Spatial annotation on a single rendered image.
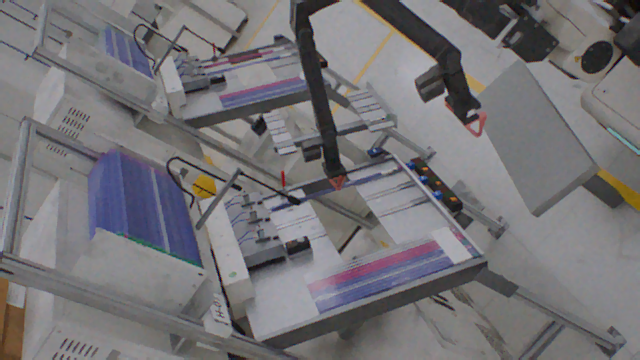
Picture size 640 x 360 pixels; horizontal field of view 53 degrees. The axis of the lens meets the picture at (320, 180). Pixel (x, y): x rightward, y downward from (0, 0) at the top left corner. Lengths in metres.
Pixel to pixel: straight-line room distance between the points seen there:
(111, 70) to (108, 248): 1.45
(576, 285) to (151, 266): 1.63
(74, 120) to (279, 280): 1.36
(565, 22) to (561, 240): 1.08
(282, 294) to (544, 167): 0.91
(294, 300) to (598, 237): 1.28
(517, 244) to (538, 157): 0.78
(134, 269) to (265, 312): 0.42
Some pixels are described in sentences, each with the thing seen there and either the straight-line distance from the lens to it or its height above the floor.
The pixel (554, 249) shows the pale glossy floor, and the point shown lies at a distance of 2.79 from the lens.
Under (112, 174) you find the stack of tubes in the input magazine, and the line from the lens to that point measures 2.02.
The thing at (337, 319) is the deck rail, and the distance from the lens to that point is 1.87.
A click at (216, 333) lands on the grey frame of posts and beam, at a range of 1.73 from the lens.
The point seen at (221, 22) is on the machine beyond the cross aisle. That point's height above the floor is 0.23.
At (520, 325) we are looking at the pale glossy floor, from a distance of 2.76.
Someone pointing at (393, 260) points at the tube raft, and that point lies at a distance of 2.00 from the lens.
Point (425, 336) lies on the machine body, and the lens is 2.19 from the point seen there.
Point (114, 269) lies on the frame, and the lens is 1.75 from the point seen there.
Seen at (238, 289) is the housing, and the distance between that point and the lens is 1.96.
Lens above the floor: 2.17
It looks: 31 degrees down
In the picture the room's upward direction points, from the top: 61 degrees counter-clockwise
